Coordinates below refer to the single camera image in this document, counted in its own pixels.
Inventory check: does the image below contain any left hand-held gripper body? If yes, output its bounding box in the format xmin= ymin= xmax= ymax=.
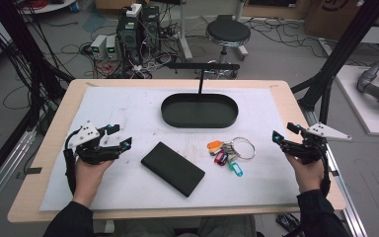
xmin=66 ymin=120 xmax=122 ymax=166

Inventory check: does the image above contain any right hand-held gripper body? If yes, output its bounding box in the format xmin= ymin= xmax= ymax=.
xmin=280 ymin=121 xmax=352 ymax=165

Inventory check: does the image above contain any black wallet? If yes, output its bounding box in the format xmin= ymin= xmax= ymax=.
xmin=140 ymin=141 xmax=206 ymax=198

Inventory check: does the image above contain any key ring with coloured tags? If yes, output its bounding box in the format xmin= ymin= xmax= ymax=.
xmin=206 ymin=136 xmax=257 ymax=178

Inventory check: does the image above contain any black oval tray with hanger bar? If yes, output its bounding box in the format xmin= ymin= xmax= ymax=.
xmin=160 ymin=62 xmax=241 ymax=129

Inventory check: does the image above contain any person's left hand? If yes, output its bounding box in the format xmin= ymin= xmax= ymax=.
xmin=73 ymin=157 xmax=114 ymax=207

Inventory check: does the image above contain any person's right hand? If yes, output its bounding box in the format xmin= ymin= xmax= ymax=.
xmin=284 ymin=152 xmax=326 ymax=196

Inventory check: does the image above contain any wooden table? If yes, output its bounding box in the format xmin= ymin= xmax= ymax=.
xmin=7 ymin=78 xmax=347 ymax=224

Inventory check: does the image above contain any white table mat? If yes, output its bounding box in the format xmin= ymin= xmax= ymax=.
xmin=38 ymin=86 xmax=300 ymax=212

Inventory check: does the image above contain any white floor board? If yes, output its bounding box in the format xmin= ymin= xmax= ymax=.
xmin=335 ymin=64 xmax=379 ymax=138

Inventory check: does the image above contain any black pedal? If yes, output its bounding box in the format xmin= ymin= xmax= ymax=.
xmin=275 ymin=212 xmax=301 ymax=233

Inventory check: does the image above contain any white power supply unit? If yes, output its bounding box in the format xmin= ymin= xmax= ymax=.
xmin=105 ymin=35 xmax=120 ymax=61
xmin=90 ymin=34 xmax=109 ymax=61

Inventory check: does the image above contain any black computer tower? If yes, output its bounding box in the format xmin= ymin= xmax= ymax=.
xmin=141 ymin=5 xmax=162 ymax=51
xmin=115 ymin=14 xmax=143 ymax=66

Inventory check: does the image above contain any black round stool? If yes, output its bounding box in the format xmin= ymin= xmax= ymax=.
xmin=204 ymin=18 xmax=252 ymax=80

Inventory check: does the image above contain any cardboard box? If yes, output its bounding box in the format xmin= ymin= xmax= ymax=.
xmin=303 ymin=0 xmax=379 ymax=42

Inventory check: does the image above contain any white table leg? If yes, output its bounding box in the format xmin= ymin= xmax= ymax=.
xmin=177 ymin=0 xmax=194 ymax=62

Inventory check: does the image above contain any left hand-held gripper black cable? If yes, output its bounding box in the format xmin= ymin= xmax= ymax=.
xmin=62 ymin=127 xmax=82 ymax=196

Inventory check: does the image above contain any hand-held gripper black cable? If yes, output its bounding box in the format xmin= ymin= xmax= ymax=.
xmin=62 ymin=127 xmax=82 ymax=196
xmin=319 ymin=144 xmax=332 ymax=198

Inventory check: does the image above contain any right hand-held gripper black cable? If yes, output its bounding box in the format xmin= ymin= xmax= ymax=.
xmin=319 ymin=144 xmax=332 ymax=198

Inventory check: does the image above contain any tangle of floor cables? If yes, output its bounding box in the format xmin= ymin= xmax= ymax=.
xmin=58 ymin=19 xmax=211 ymax=80

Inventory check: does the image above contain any aluminium rail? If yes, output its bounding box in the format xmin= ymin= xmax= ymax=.
xmin=0 ymin=127 xmax=38 ymax=219
xmin=300 ymin=108 xmax=369 ymax=237

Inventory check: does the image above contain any black frame post with cables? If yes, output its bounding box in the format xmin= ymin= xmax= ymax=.
xmin=0 ymin=0 xmax=75 ymax=132

